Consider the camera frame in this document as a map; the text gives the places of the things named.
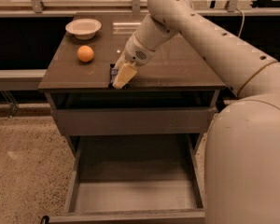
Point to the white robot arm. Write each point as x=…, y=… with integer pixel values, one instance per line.
x=242, y=153

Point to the white paper bowl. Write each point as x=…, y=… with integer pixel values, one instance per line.
x=83, y=29

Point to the blue rxbar blueberry packet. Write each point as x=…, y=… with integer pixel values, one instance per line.
x=112, y=74

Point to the closed grey top drawer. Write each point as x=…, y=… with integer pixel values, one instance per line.
x=83, y=122

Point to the grey drawer cabinet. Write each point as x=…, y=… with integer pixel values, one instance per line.
x=177, y=77

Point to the orange fruit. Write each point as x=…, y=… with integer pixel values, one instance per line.
x=85, y=54

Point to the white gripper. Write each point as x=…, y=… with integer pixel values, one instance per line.
x=135, y=52

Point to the open grey middle drawer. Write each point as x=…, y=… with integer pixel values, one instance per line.
x=135, y=179

